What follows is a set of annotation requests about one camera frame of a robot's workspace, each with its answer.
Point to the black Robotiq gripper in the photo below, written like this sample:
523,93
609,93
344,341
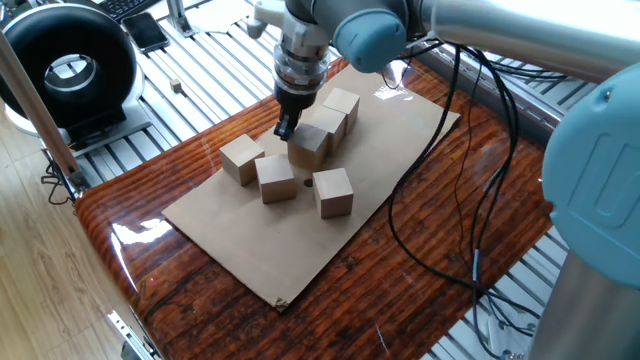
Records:
295,102

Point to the light wooden cube block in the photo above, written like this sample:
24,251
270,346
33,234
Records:
327,122
333,192
307,145
341,102
241,157
275,177

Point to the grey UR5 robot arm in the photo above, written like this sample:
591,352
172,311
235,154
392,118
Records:
590,175

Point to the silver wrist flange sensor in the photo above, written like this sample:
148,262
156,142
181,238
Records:
300,65

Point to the tiny wooden cube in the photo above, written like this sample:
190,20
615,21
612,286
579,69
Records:
175,85

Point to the brown cardboard sheet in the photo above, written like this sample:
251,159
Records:
280,250

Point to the beige paper sheet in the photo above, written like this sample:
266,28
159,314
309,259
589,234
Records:
220,15

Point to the white device base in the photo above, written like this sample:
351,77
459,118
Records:
135,120

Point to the black smartphone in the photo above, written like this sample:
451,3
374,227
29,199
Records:
145,31

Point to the black keyboard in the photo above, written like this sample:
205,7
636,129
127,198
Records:
125,7

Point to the short aluminium post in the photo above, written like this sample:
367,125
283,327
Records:
177,17

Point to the aluminium frame post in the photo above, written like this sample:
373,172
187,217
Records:
35,110

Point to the metal slide rail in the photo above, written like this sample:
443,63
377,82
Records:
130,335

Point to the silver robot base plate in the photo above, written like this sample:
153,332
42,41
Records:
505,330

